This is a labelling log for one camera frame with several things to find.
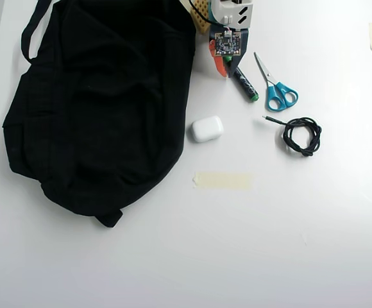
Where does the blue round object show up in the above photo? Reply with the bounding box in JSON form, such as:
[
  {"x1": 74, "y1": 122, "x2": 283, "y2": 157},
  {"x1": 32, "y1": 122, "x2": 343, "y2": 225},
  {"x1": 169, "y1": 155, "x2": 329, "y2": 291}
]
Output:
[{"x1": 253, "y1": 51, "x2": 300, "y2": 112}]

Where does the long beige masking tape strip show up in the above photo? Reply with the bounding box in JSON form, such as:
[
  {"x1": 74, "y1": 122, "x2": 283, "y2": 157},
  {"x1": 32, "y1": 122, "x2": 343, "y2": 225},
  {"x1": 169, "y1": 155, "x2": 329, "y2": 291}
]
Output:
[{"x1": 194, "y1": 171, "x2": 255, "y2": 193}]

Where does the black fabric bag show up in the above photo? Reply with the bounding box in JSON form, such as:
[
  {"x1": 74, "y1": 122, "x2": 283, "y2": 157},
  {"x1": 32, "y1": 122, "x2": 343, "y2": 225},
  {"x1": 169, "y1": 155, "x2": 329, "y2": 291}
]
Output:
[{"x1": 2, "y1": 0, "x2": 197, "y2": 229}]

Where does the black braided usbc cable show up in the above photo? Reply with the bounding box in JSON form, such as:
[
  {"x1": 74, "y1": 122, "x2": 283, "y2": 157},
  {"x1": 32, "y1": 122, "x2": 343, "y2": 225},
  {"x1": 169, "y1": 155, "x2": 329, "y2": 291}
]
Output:
[{"x1": 261, "y1": 115, "x2": 323, "y2": 158}]

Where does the bare camera circuit board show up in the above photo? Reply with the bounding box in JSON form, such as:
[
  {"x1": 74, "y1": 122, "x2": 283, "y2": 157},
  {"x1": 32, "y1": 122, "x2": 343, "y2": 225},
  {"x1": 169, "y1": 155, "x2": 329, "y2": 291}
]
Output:
[{"x1": 214, "y1": 30, "x2": 242, "y2": 56}]

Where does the yellow perforated robot part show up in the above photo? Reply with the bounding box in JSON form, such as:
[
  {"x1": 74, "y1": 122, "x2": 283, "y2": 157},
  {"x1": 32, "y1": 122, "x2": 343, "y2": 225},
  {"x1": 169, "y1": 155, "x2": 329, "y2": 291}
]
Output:
[{"x1": 188, "y1": 0, "x2": 213, "y2": 35}]

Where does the white earbuds case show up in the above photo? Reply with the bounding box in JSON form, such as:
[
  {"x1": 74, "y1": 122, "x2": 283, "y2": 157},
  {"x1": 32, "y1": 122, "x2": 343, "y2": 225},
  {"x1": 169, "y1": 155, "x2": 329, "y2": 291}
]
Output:
[{"x1": 190, "y1": 115, "x2": 224, "y2": 143}]

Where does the dark navy gripper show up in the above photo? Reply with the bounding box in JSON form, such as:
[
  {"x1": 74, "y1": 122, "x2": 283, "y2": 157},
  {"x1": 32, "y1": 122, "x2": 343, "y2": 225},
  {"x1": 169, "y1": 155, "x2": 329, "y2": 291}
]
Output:
[{"x1": 208, "y1": 27, "x2": 249, "y2": 80}]

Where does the thin black robot wire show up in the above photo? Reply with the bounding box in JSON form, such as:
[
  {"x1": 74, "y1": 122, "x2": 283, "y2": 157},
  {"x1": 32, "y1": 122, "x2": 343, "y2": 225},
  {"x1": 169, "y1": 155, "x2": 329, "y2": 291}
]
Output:
[{"x1": 188, "y1": 0, "x2": 213, "y2": 25}]

